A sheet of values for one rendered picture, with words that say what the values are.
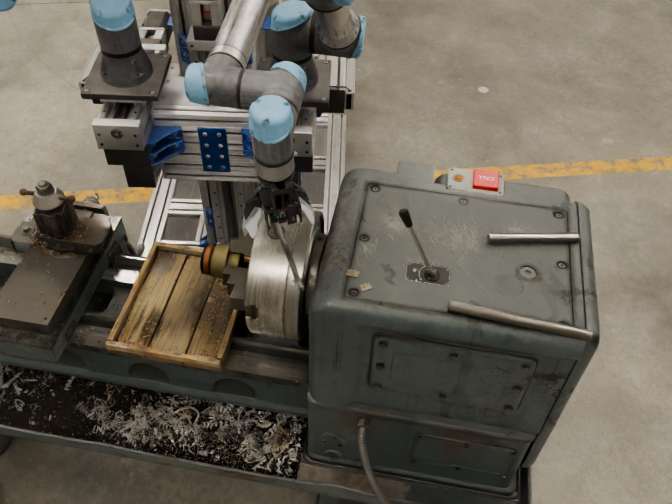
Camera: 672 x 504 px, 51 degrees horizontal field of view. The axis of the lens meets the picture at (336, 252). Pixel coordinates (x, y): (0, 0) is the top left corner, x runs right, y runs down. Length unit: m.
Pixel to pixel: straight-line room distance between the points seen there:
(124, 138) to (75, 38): 2.67
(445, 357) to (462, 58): 3.16
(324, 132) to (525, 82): 1.42
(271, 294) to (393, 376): 0.33
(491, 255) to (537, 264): 0.10
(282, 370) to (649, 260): 2.15
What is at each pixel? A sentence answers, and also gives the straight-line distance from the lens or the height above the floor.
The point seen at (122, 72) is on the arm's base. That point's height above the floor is 1.21.
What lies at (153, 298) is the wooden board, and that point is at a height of 0.88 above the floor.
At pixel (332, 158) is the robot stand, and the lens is 3.29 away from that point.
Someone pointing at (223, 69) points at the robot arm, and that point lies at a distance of 1.34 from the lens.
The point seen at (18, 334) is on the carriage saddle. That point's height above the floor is 0.92.
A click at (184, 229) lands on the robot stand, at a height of 0.21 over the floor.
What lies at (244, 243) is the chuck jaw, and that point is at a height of 1.14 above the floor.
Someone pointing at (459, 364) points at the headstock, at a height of 1.12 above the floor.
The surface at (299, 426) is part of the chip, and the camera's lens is 2.03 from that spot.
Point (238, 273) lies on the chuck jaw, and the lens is 1.66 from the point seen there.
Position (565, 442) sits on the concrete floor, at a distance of 2.81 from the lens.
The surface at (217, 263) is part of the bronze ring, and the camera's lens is 1.69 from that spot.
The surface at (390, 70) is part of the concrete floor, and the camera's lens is 4.30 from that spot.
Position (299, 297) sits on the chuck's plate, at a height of 1.16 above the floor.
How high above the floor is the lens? 2.38
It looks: 48 degrees down
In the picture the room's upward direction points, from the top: 2 degrees clockwise
